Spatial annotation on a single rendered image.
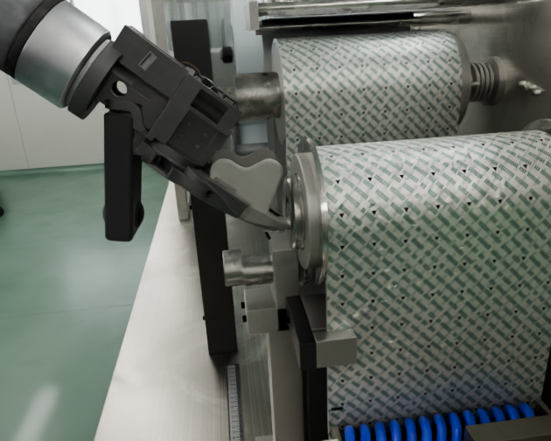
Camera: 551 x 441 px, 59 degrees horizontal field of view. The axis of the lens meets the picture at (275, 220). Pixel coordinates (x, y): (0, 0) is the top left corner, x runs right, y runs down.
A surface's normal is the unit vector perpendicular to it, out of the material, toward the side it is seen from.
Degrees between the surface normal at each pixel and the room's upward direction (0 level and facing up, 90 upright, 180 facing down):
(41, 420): 0
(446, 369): 90
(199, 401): 0
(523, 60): 90
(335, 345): 90
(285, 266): 90
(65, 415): 0
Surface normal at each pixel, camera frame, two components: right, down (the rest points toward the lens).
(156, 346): -0.05, -0.93
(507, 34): -0.99, 0.09
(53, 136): 0.12, 0.35
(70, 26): 0.52, -0.32
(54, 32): 0.39, -0.07
